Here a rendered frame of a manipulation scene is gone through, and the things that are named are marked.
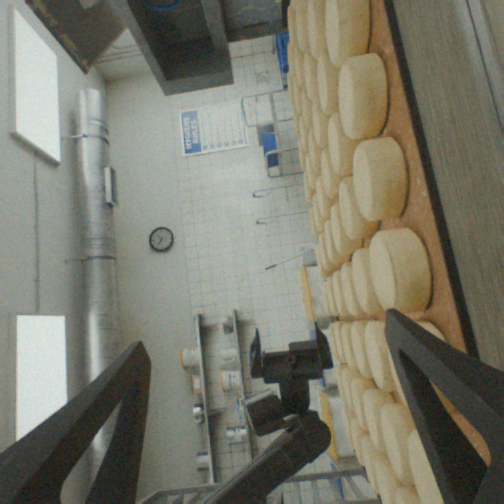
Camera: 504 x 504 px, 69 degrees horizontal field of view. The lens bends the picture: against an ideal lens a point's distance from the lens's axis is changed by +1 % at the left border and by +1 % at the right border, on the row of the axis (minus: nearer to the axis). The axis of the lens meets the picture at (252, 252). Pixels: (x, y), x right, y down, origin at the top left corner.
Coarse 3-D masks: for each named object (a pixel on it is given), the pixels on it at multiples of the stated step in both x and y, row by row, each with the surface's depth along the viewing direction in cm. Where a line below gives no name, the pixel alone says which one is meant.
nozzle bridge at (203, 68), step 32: (128, 0) 59; (160, 0) 68; (192, 0) 69; (224, 0) 81; (256, 0) 80; (160, 32) 75; (192, 32) 76; (224, 32) 72; (256, 32) 81; (160, 64) 74; (192, 64) 78; (224, 64) 77
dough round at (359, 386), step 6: (354, 378) 39; (360, 378) 38; (366, 378) 38; (354, 384) 37; (360, 384) 37; (366, 384) 37; (372, 384) 37; (354, 390) 38; (360, 390) 36; (354, 396) 39; (360, 396) 36; (354, 402) 39; (360, 402) 36; (360, 408) 36; (360, 414) 36; (360, 420) 37; (366, 420) 35; (360, 426) 38; (366, 426) 36
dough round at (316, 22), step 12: (312, 0) 30; (324, 0) 30; (312, 12) 31; (324, 12) 30; (312, 24) 32; (324, 24) 30; (312, 36) 33; (324, 36) 31; (312, 48) 33; (324, 48) 31
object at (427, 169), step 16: (384, 0) 20; (400, 48) 19; (400, 64) 19; (416, 112) 19; (416, 128) 19; (416, 144) 18; (432, 176) 18; (432, 192) 18; (432, 208) 18; (448, 240) 17; (448, 256) 17; (448, 272) 17; (464, 304) 17; (464, 320) 17; (464, 336) 17
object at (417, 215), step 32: (384, 32) 21; (384, 64) 22; (384, 128) 23; (416, 160) 19; (416, 192) 20; (384, 224) 26; (416, 224) 20; (352, 256) 39; (448, 288) 18; (352, 320) 44; (448, 320) 18; (480, 448) 17
